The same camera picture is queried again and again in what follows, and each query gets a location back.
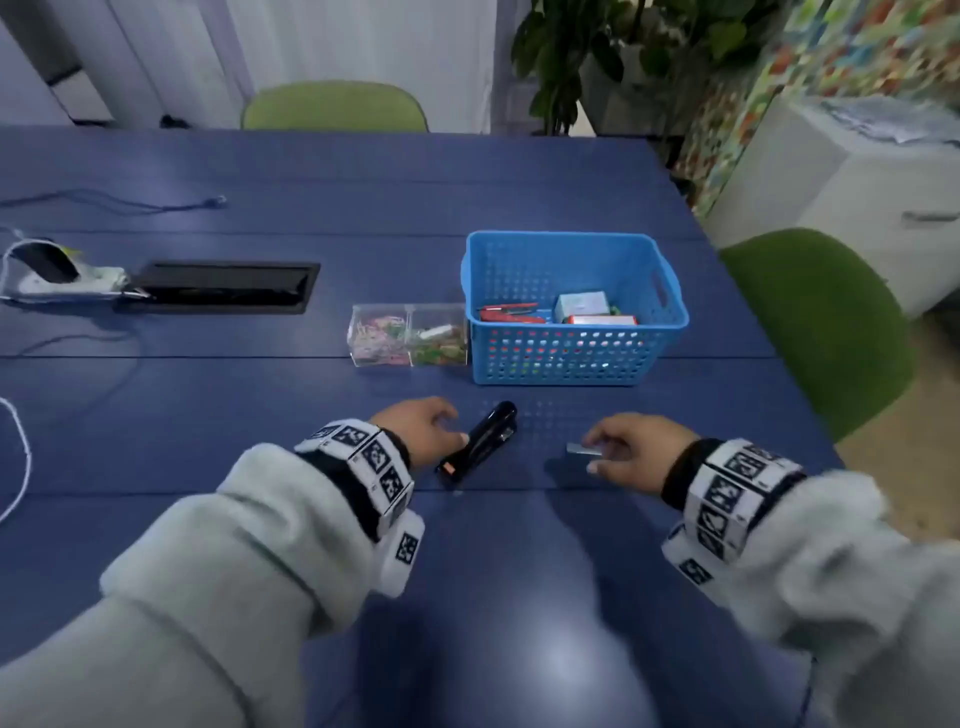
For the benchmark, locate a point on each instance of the person's right hand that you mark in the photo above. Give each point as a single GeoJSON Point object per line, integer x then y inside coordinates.
{"type": "Point", "coordinates": [645, 450]}

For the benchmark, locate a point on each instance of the person's left hand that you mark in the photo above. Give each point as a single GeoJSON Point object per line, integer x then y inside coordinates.
{"type": "Point", "coordinates": [409, 433]}

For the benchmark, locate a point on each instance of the person's right thumb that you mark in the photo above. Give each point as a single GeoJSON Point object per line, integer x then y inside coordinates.
{"type": "Point", "coordinates": [609, 466]}

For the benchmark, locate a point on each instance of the person's left thumb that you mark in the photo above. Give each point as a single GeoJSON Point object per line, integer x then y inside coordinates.
{"type": "Point", "coordinates": [448, 440]}

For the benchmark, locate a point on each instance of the silver staple strip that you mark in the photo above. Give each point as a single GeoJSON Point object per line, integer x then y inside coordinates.
{"type": "Point", "coordinates": [581, 449]}

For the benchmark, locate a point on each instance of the black stapler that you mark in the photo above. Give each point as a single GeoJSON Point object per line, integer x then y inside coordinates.
{"type": "Point", "coordinates": [486, 439]}

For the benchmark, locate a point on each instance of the person's right forearm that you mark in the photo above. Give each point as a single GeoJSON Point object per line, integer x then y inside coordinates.
{"type": "Point", "coordinates": [832, 600]}

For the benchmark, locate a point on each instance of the person's left forearm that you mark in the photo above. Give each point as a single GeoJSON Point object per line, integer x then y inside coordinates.
{"type": "Point", "coordinates": [187, 600]}

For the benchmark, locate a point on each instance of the white marker wristband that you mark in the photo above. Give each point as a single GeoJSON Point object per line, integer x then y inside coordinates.
{"type": "Point", "coordinates": [724, 499]}
{"type": "Point", "coordinates": [379, 469]}

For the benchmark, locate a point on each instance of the clear box of paper clips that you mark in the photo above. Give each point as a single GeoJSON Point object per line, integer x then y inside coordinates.
{"type": "Point", "coordinates": [405, 336]}

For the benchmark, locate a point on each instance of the blue plastic basket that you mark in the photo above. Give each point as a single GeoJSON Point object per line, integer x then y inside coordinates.
{"type": "Point", "coordinates": [574, 352]}

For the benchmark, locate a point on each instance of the red stapler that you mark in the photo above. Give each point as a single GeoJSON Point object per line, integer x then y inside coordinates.
{"type": "Point", "coordinates": [510, 313]}

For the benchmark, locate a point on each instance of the red and white small box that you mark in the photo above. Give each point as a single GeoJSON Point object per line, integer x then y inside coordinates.
{"type": "Point", "coordinates": [602, 320]}

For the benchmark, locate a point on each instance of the white and teal small box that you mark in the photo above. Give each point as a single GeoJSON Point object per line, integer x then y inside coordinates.
{"type": "Point", "coordinates": [581, 305]}

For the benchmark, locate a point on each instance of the green chair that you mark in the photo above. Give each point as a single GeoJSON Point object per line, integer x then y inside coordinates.
{"type": "Point", "coordinates": [334, 109]}
{"type": "Point", "coordinates": [817, 322]}

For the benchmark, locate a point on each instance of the white cabinet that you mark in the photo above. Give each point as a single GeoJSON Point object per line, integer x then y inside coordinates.
{"type": "Point", "coordinates": [847, 195]}

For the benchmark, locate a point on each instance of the white power strip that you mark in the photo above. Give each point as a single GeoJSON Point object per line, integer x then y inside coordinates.
{"type": "Point", "coordinates": [71, 283]}

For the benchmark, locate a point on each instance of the green potted plant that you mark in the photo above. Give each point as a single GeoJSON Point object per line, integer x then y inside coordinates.
{"type": "Point", "coordinates": [600, 52]}

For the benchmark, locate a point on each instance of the colourful mosaic panel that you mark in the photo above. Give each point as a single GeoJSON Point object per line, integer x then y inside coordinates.
{"type": "Point", "coordinates": [795, 67]}

